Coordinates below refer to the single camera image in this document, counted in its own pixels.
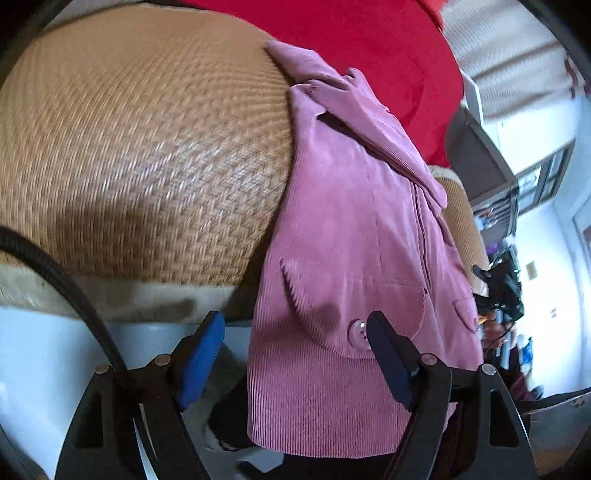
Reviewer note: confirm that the beige curtain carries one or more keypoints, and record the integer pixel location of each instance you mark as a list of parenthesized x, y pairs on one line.
[(508, 46)]

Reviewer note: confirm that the white bed frame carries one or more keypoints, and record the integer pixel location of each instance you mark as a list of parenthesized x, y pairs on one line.
[(473, 97)]

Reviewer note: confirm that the window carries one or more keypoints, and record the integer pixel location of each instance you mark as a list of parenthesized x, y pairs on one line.
[(545, 180)]

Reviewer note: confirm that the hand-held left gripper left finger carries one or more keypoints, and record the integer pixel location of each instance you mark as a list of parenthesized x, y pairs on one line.
[(201, 360)]

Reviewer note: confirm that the cluttered dark shelf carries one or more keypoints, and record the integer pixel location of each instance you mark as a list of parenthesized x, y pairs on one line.
[(501, 277)]

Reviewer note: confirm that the red blanket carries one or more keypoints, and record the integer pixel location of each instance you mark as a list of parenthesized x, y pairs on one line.
[(369, 46)]

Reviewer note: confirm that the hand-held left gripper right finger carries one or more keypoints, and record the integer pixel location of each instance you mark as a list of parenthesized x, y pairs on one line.
[(390, 364)]

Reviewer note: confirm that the brown woven mat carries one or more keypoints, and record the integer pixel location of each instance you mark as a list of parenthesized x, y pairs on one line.
[(138, 138)]

